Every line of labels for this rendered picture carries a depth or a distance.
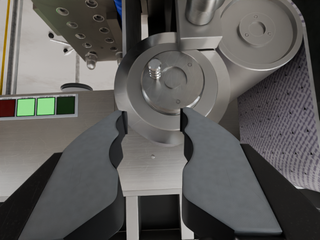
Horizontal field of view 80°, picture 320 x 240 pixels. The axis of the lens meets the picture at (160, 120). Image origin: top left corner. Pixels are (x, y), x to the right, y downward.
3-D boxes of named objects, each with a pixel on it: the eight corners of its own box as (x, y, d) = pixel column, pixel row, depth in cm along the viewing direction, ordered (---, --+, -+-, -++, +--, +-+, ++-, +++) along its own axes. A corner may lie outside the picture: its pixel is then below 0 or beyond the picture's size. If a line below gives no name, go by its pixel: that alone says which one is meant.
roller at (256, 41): (295, -15, 27) (310, 67, 25) (231, 65, 52) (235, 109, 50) (209, -10, 27) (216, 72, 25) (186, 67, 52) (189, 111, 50)
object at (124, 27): (124, -62, 28) (126, 56, 26) (141, 34, 52) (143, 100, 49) (120, -61, 28) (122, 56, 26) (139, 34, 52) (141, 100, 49)
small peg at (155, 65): (159, 72, 20) (145, 67, 20) (159, 81, 22) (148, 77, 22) (163, 59, 20) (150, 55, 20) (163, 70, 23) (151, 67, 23)
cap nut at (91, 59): (95, 53, 58) (95, 66, 58) (98, 58, 62) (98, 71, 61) (83, 53, 58) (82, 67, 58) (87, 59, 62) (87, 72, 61)
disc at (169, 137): (225, 28, 25) (236, 141, 23) (223, 31, 26) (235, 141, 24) (113, 34, 26) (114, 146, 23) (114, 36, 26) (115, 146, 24)
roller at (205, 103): (214, 40, 25) (222, 128, 23) (187, 95, 51) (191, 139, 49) (125, 44, 25) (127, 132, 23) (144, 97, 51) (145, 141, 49)
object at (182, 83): (195, 119, 22) (131, 99, 22) (192, 122, 24) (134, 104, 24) (212, 59, 23) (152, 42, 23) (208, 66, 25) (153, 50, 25)
